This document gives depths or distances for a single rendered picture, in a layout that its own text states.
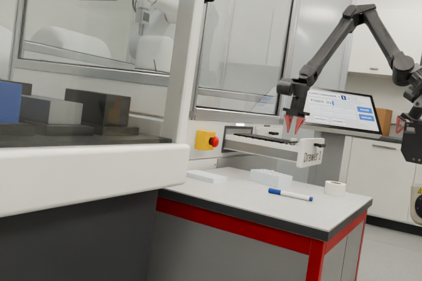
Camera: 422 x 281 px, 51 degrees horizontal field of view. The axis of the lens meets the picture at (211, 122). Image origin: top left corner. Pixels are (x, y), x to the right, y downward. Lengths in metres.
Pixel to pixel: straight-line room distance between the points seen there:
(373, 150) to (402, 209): 0.62
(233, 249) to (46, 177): 0.60
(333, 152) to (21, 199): 2.31
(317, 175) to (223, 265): 1.69
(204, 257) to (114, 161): 0.47
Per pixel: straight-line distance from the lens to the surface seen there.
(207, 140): 1.62
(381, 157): 4.75
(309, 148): 1.78
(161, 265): 1.35
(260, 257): 1.19
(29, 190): 0.78
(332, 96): 2.89
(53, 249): 0.95
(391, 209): 4.80
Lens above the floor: 1.02
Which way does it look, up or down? 3 degrees down
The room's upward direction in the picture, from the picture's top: 8 degrees clockwise
